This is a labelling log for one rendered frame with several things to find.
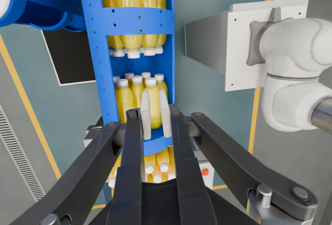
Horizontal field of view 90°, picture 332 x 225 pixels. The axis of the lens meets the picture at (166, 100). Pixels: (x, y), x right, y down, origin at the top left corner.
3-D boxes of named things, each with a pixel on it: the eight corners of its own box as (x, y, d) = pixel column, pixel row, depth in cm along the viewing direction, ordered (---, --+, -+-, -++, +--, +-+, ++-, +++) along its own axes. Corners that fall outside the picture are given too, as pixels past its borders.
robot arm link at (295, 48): (302, 19, 63) (373, 10, 43) (291, 67, 70) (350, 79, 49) (261, 21, 62) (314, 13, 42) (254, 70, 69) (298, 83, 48)
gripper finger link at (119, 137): (142, 144, 15) (107, 148, 14) (144, 118, 19) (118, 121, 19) (140, 129, 14) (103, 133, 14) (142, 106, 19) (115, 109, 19)
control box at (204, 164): (208, 149, 90) (215, 163, 80) (205, 177, 97) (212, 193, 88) (189, 151, 89) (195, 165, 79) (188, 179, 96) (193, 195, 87)
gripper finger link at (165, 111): (161, 110, 15) (169, 109, 15) (158, 89, 22) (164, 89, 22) (164, 138, 16) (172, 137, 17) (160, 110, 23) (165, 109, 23)
